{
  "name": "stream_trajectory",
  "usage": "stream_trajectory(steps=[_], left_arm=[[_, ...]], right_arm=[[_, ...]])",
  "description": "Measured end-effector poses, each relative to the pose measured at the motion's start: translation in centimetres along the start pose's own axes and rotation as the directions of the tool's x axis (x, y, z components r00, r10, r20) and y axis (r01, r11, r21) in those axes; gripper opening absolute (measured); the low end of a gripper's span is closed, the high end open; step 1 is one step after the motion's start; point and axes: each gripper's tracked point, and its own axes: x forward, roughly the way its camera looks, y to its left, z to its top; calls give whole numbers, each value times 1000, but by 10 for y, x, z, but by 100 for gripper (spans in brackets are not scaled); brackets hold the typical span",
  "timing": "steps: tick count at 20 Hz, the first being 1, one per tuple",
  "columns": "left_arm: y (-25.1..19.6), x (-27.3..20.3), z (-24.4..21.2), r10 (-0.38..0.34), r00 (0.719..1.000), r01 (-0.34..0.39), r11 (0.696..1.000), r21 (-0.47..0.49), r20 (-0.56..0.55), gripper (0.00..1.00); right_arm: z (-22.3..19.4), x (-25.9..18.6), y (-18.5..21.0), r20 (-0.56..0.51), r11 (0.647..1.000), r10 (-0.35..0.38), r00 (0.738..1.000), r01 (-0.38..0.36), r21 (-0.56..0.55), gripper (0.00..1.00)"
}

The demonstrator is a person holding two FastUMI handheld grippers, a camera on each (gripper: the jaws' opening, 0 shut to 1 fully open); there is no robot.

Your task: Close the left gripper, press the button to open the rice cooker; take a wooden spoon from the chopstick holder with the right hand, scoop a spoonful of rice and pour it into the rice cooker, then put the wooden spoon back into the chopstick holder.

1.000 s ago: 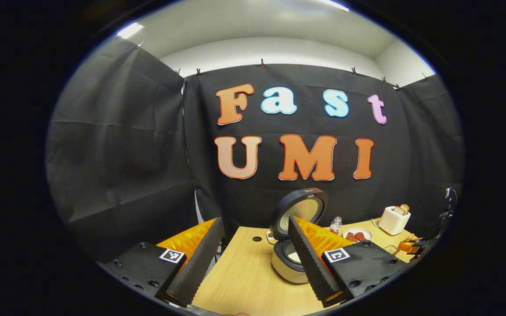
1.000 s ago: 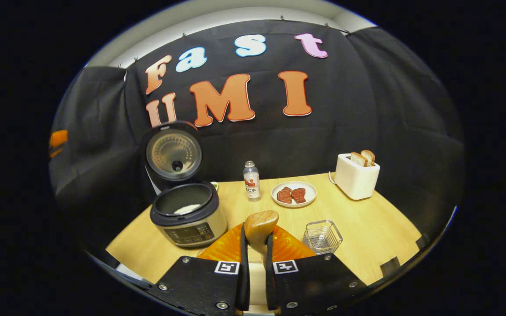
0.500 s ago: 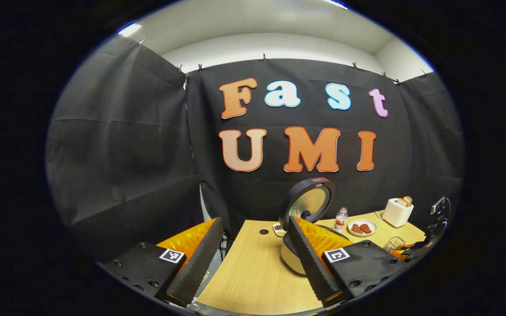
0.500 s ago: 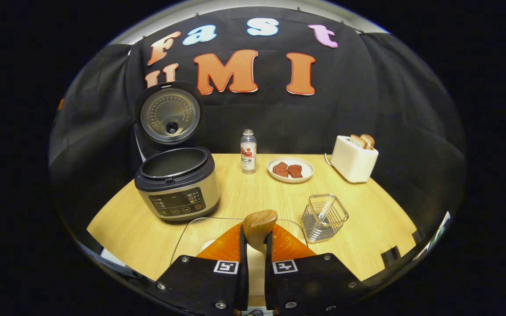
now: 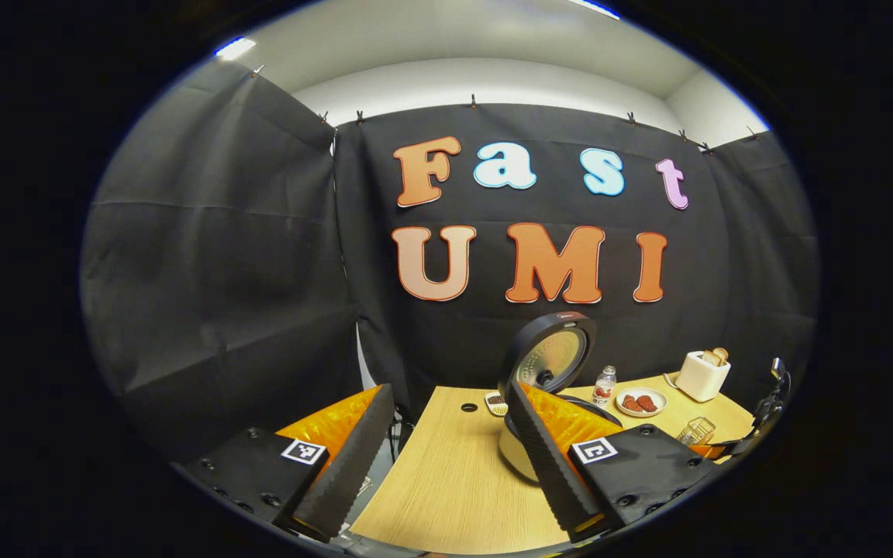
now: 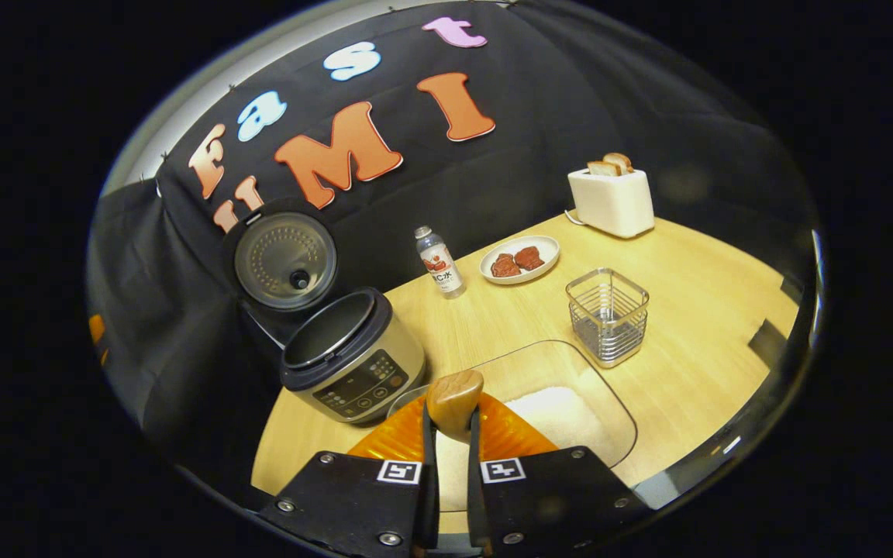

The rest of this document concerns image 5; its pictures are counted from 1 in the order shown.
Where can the brown meat piece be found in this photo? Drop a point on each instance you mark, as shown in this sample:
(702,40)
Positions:
(631,404)
(648,403)

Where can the white divided grain dish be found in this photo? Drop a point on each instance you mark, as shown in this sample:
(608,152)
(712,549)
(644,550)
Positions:
(497,403)

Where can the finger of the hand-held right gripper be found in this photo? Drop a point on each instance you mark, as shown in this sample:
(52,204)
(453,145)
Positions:
(714,451)

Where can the white toaster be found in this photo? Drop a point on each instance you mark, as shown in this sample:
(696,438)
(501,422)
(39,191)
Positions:
(698,384)

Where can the clear plastic bottle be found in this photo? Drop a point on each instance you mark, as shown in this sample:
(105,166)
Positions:
(604,391)

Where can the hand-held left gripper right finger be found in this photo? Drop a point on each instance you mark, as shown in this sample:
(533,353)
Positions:
(551,465)

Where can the black backdrop cloth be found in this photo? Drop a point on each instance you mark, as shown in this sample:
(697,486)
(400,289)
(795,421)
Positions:
(222,256)

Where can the toast slice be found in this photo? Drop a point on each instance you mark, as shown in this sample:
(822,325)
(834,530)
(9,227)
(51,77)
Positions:
(711,358)
(722,354)

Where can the ceiling light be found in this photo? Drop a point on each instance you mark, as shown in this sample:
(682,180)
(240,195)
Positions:
(235,48)

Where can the white round plate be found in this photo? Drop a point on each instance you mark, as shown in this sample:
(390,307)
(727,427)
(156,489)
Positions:
(640,415)

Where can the dark grey rice cooker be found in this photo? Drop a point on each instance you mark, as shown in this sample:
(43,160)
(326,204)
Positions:
(547,358)

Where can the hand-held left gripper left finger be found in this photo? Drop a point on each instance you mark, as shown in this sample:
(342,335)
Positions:
(349,465)

